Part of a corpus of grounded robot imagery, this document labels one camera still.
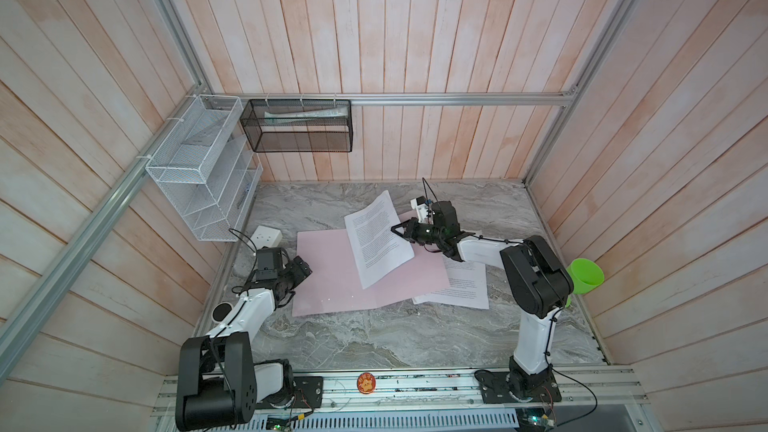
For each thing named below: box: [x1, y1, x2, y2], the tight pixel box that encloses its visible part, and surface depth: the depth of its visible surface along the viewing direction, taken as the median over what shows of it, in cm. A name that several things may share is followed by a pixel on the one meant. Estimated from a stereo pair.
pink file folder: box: [292, 229, 451, 317], surface depth 91 cm
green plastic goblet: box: [566, 258, 604, 307], surface depth 80 cm
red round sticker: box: [357, 372, 377, 395], surface depth 76 cm
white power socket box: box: [250, 225, 283, 250], surface depth 102 cm
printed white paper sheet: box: [344, 190, 415, 290], surface depth 98 cm
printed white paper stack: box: [412, 256, 490, 309], surface depth 92 cm
